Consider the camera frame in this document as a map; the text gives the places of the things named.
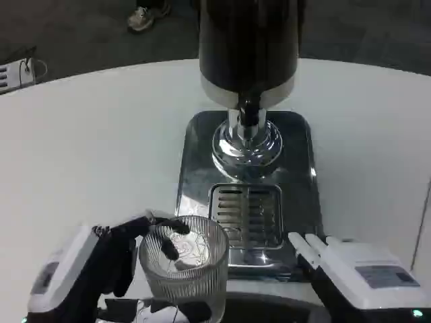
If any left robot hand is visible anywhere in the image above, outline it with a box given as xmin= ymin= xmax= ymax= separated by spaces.
xmin=26 ymin=209 xmax=213 ymax=323

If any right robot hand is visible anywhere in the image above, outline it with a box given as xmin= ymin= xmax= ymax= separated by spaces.
xmin=288 ymin=231 xmax=431 ymax=323

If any clear ribbed glass cup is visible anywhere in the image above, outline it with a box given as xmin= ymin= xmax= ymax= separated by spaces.
xmin=138 ymin=215 xmax=230 ymax=322

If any steel drip tray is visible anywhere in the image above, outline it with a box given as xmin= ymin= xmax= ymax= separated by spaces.
xmin=174 ymin=110 xmax=325 ymax=282

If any black drink dispenser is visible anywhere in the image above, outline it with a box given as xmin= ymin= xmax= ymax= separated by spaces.
xmin=197 ymin=0 xmax=300 ymax=169

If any person's shoe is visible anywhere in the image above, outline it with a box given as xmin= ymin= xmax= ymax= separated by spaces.
xmin=127 ymin=3 xmax=171 ymax=34

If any white device with cable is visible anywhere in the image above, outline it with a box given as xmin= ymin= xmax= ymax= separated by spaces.
xmin=0 ymin=46 xmax=48 ymax=96

